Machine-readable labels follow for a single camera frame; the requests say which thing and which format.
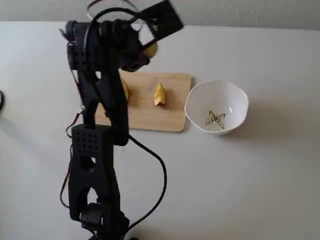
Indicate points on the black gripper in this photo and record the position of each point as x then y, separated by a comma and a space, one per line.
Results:
136, 58

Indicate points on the large yellow apple slice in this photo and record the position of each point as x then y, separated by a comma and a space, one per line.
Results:
152, 51

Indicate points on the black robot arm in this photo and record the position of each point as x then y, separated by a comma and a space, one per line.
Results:
92, 155

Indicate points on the small yellow apple slice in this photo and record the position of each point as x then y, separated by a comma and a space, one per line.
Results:
125, 91

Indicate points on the apple slice with red skin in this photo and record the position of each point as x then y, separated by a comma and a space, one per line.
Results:
159, 96

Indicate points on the wooden cutting board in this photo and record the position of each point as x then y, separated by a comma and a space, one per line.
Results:
145, 115

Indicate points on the white bowl with butterfly print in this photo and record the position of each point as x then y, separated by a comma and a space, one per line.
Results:
225, 95

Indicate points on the black round object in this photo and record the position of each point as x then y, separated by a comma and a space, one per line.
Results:
1, 100

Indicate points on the black flat camera mount plate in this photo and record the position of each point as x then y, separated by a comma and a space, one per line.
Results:
167, 17

